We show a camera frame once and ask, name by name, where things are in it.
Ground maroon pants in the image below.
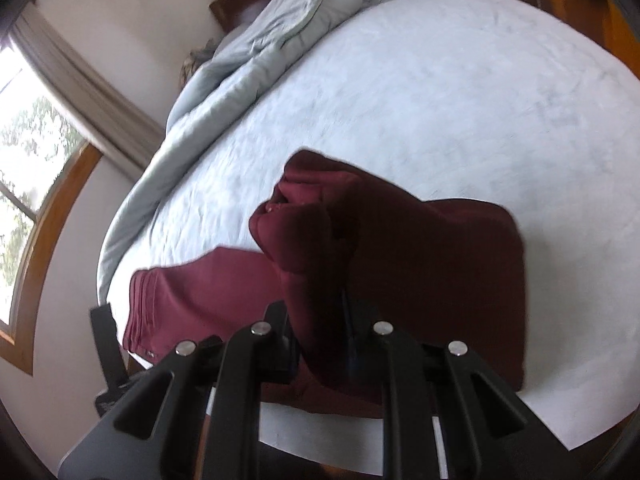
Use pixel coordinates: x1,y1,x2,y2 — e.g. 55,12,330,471
122,151,526,418

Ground wooden framed window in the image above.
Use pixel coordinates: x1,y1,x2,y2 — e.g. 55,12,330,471
1,46,102,375

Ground beige window curtain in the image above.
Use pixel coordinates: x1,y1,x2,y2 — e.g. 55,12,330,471
9,3,165,180

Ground white fleece bed blanket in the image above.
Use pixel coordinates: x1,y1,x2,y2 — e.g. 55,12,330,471
105,0,639,448

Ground light grey rumpled duvet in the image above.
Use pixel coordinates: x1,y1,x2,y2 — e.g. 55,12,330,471
96,0,387,304

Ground wooden bedside furniture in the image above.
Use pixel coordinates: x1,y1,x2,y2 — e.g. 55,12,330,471
464,0,640,79

